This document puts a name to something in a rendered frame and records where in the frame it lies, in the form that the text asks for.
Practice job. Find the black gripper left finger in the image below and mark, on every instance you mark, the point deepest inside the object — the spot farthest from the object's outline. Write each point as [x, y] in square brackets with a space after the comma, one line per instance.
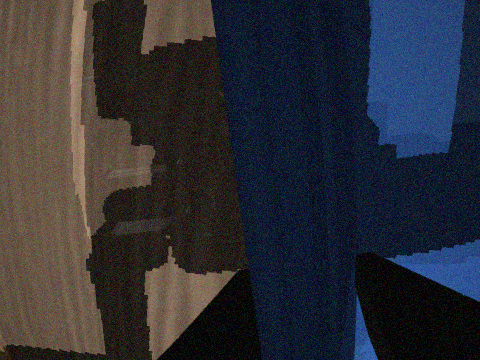
[225, 330]

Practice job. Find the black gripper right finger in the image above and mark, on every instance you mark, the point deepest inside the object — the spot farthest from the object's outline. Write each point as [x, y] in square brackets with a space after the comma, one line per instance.
[410, 317]

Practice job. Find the blue plastic tray with white wire bars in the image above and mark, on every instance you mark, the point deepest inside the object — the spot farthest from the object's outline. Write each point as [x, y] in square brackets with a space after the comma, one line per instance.
[354, 127]

